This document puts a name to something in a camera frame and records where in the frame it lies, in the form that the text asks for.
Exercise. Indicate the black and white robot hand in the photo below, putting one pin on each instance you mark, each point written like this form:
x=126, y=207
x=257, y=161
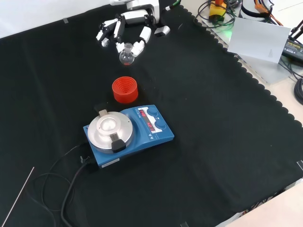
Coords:
x=135, y=16

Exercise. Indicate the clear round-bottom glass flask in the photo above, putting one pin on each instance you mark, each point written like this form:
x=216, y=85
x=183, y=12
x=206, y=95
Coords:
x=127, y=58

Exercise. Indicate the orange stepped flask stand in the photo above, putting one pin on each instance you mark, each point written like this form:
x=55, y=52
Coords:
x=125, y=91

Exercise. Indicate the heater with blue base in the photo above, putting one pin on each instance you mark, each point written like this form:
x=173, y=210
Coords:
x=142, y=139

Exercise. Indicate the grey tape strip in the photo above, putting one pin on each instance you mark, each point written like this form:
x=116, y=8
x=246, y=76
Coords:
x=65, y=21

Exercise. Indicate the yellow stop button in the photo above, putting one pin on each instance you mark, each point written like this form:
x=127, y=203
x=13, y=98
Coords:
x=216, y=10

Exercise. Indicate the pale board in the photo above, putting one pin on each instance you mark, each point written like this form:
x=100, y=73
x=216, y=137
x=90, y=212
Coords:
x=258, y=39

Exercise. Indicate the black bench cloth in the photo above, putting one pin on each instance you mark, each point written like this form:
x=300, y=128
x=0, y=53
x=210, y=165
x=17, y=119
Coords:
x=213, y=132

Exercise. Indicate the black power adapter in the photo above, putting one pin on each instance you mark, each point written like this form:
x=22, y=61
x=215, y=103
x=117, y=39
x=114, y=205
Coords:
x=293, y=49

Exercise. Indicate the black tripod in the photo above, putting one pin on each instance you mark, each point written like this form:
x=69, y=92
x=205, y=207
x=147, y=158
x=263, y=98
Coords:
x=297, y=29

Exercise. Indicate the thin glass rod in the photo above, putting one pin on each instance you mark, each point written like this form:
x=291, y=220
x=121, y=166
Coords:
x=17, y=196

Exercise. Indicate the grey metal base plate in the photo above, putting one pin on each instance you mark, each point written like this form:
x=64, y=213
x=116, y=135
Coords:
x=267, y=71

